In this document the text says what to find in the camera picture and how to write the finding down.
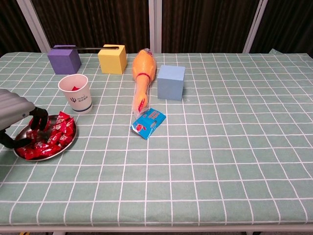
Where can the blue snack packet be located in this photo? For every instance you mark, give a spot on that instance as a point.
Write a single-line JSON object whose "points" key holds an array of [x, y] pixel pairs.
{"points": [[146, 123]]}

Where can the round stainless steel plate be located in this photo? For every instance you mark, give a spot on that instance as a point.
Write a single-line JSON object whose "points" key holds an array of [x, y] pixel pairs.
{"points": [[25, 131]]}

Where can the white paper cup blue logo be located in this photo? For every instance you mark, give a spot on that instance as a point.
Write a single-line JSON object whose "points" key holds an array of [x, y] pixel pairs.
{"points": [[79, 99]]}

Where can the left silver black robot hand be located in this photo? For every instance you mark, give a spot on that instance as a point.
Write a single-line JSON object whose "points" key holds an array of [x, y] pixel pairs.
{"points": [[14, 107]]}

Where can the light blue foam cube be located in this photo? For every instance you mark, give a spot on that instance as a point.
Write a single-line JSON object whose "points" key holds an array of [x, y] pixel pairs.
{"points": [[170, 85]]}

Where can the orange rubber chicken toy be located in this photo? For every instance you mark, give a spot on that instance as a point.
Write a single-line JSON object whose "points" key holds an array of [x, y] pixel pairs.
{"points": [[144, 66]]}

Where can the white table frame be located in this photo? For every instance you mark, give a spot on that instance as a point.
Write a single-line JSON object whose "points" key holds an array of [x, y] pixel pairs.
{"points": [[156, 229]]}

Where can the green checked tablecloth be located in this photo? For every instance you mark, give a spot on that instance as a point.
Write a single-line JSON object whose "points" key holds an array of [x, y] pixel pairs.
{"points": [[220, 147]]}

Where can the white partition frame post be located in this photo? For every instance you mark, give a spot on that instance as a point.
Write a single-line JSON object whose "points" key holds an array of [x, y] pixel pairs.
{"points": [[33, 22], [155, 24], [254, 24]]}

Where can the yellow foam cube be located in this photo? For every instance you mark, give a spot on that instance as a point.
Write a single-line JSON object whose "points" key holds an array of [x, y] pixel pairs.
{"points": [[111, 62]]}

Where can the purple foam cube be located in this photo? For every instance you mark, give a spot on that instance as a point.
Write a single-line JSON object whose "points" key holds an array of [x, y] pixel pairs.
{"points": [[63, 62]]}

